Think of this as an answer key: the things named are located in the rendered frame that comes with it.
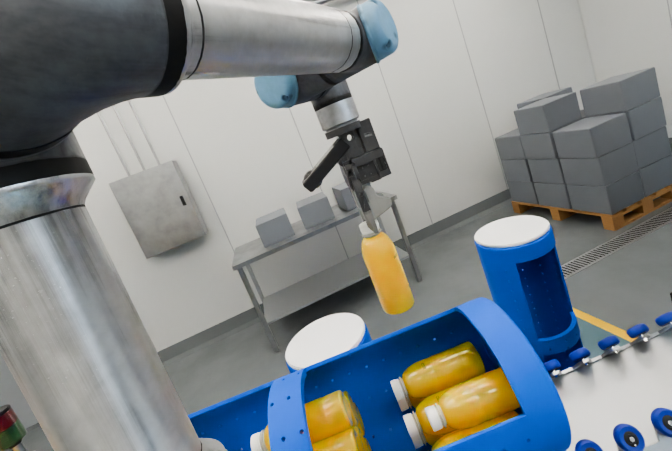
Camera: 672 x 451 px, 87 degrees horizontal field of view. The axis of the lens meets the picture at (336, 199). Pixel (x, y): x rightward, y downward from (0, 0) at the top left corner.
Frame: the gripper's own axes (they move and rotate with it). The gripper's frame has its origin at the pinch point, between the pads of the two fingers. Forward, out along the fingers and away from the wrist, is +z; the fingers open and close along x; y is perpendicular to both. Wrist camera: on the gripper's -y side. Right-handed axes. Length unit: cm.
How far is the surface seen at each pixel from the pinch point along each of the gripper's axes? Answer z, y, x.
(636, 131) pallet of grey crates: 76, 262, 209
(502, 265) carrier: 50, 47, 53
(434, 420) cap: 33.3, -3.1, -14.3
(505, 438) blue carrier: 34.2, 5.7, -21.7
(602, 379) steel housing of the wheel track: 53, 36, -3
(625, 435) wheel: 48, 27, -18
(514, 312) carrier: 71, 46, 54
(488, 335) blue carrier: 22.9, 11.3, -13.3
